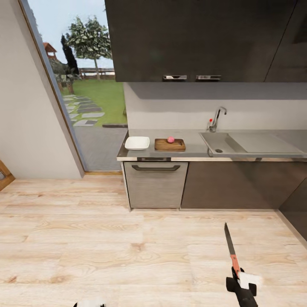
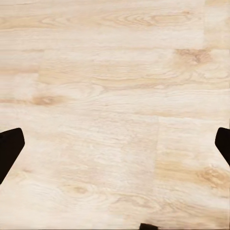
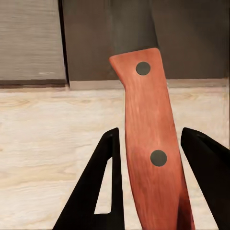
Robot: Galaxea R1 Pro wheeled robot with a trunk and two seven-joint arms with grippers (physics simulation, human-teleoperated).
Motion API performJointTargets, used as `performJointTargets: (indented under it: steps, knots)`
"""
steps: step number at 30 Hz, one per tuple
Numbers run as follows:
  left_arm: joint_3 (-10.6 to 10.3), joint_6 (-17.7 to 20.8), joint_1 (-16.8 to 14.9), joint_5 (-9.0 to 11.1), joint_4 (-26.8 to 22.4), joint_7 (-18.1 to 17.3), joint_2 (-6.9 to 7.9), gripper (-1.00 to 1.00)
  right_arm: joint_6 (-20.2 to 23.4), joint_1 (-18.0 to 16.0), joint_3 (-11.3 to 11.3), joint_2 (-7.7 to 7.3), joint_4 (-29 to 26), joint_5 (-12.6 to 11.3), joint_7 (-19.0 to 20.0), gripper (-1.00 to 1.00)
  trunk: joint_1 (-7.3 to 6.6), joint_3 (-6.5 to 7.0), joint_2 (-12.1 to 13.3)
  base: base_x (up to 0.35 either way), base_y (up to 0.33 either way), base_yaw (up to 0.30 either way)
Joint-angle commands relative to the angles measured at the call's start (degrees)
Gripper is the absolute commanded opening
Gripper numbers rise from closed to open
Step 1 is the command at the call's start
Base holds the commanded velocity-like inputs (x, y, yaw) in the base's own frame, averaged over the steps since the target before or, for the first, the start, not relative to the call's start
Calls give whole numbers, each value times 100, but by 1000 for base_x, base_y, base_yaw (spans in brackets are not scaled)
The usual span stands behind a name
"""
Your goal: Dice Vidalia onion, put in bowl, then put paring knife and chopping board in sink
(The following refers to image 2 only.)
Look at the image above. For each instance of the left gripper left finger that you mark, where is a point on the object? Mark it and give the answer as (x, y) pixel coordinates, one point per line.
(11, 143)

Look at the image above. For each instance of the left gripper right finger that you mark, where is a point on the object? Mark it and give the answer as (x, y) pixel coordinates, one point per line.
(222, 142)

